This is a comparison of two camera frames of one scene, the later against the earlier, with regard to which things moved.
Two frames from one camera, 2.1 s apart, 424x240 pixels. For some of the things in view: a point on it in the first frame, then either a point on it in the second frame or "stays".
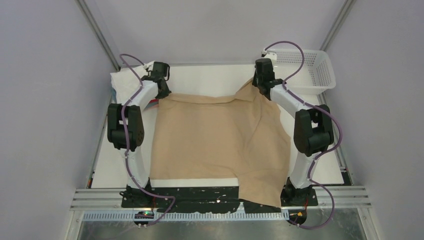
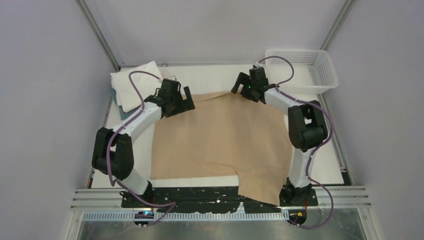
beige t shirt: [243, 137] stays
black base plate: [210, 200] stays
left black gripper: [164, 94] → [185, 104]
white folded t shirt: [126, 84] stays
